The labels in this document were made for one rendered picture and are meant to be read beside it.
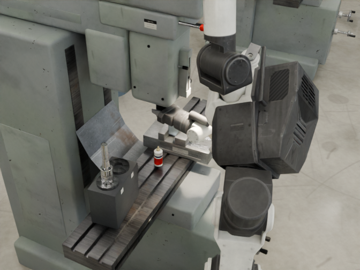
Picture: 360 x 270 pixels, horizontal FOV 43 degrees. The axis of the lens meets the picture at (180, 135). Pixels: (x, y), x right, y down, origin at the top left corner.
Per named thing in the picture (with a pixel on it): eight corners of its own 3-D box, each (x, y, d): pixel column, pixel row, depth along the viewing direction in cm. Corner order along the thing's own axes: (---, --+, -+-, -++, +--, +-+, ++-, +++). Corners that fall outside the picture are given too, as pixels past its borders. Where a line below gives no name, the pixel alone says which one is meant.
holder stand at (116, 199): (139, 194, 204) (137, 159, 192) (118, 230, 187) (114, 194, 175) (114, 187, 206) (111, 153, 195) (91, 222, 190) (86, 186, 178)
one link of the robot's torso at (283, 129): (324, 189, 143) (325, 87, 155) (284, 152, 117) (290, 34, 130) (238, 192, 159) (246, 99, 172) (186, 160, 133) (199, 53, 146)
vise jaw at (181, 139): (197, 130, 231) (197, 124, 229) (185, 147, 220) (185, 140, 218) (186, 127, 233) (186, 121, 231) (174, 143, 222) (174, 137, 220)
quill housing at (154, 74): (190, 88, 203) (193, 19, 184) (169, 111, 188) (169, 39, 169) (152, 78, 210) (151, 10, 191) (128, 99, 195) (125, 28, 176)
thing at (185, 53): (190, 94, 194) (192, 48, 181) (186, 98, 191) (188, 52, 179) (182, 91, 195) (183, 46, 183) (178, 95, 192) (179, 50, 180)
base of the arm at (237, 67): (232, 107, 130) (261, 82, 131) (213, 74, 122) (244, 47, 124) (204, 91, 142) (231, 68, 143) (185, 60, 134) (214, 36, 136)
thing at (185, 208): (219, 187, 238) (222, 169, 230) (192, 233, 212) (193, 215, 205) (136, 158, 255) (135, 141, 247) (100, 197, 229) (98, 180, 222)
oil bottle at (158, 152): (164, 163, 221) (164, 144, 214) (159, 167, 218) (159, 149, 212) (156, 160, 222) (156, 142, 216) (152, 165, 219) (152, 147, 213)
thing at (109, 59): (154, 70, 209) (154, 16, 194) (126, 95, 192) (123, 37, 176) (119, 61, 216) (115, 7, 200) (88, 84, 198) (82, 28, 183)
